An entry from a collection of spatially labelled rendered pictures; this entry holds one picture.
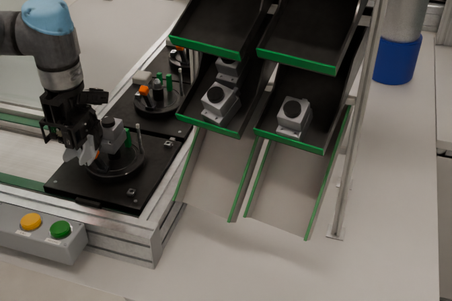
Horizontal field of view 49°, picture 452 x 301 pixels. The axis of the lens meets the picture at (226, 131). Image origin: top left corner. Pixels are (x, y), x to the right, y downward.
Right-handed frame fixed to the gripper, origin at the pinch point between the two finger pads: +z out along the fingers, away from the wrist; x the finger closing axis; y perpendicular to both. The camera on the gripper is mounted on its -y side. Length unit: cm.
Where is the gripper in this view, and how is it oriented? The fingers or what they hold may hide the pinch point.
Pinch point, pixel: (88, 158)
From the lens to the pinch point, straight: 108.7
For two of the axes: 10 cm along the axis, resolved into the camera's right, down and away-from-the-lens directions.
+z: 0.1, 7.9, 6.1
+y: -3.0, 5.9, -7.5
